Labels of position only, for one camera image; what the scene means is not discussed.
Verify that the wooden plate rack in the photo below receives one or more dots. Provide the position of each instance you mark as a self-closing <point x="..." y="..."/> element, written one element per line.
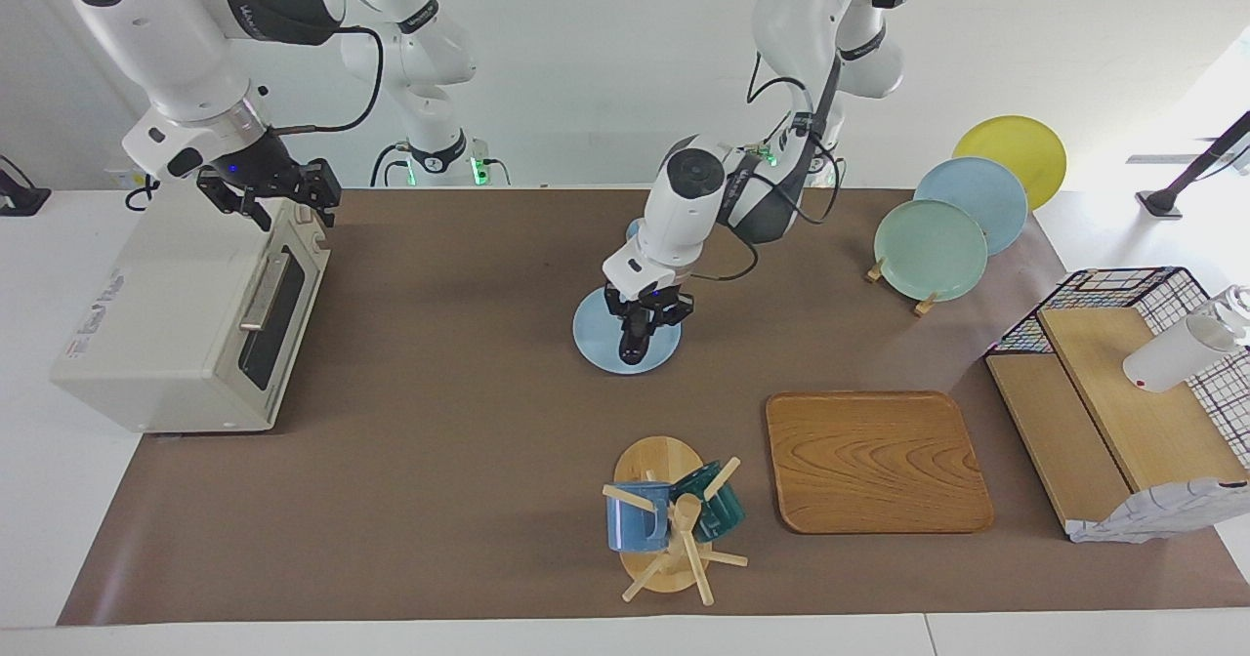
<point x="926" y="305"/>

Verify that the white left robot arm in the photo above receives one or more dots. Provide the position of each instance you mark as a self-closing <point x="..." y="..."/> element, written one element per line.
<point x="684" y="207"/>

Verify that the dark green mug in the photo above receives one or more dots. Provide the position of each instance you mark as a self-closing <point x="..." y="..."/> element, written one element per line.
<point x="723" y="514"/>

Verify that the wooden serving tray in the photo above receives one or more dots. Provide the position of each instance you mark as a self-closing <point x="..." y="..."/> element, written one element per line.
<point x="879" y="461"/>

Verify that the wooden shelf box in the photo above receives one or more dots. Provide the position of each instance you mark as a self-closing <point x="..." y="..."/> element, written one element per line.
<point x="1143" y="422"/>

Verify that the white grey patterned cloth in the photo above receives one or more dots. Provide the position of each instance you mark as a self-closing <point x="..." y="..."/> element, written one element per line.
<point x="1152" y="519"/>

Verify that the mint green plate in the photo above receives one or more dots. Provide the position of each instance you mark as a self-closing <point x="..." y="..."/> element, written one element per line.
<point x="928" y="256"/>

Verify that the black stand leg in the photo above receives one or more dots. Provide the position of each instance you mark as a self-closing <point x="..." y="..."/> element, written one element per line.
<point x="1196" y="168"/>

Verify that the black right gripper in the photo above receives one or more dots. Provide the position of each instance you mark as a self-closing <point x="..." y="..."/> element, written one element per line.
<point x="269" y="173"/>

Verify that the brown table mat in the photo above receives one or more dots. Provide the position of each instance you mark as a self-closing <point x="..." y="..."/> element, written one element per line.
<point x="439" y="441"/>

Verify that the pale blue racked plate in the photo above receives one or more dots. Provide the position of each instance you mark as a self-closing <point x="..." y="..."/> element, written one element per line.
<point x="986" y="192"/>

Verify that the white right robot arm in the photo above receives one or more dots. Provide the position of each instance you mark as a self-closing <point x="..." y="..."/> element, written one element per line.
<point x="166" y="41"/>

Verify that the dark purple eggplant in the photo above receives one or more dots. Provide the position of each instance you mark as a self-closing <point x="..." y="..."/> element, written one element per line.
<point x="633" y="351"/>

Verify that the wooden mug tree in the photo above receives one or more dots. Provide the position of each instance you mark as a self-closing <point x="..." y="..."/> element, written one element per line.
<point x="656" y="461"/>

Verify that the light blue round plate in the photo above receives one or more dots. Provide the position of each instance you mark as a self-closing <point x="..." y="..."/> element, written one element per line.
<point x="596" y="339"/>

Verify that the yellow plate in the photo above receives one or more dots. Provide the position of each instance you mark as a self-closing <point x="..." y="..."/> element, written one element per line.
<point x="1016" y="143"/>

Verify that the blue mug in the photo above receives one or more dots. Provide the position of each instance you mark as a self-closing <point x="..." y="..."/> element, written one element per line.
<point x="630" y="524"/>

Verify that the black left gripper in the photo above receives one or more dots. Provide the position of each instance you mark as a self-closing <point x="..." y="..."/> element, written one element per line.
<point x="654" y="309"/>

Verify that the blue call bell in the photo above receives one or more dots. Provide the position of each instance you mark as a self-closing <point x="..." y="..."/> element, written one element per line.
<point x="633" y="231"/>

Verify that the white cup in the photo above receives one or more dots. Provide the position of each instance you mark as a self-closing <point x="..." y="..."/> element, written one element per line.
<point x="1167" y="363"/>

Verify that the white power strip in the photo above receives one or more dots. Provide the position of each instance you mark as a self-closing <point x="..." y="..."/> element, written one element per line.
<point x="117" y="176"/>

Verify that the black clamp device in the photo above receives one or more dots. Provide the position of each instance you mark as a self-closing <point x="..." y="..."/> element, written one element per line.
<point x="20" y="197"/>

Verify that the green lit connector box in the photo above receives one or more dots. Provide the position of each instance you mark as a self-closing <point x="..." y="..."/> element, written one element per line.
<point x="767" y="155"/>
<point x="479" y="170"/>

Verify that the beige toaster oven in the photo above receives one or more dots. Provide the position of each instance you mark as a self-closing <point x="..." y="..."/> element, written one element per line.
<point x="166" y="305"/>

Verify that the glass oven door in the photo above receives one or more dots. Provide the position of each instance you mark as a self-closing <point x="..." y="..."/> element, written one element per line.
<point x="298" y="285"/>

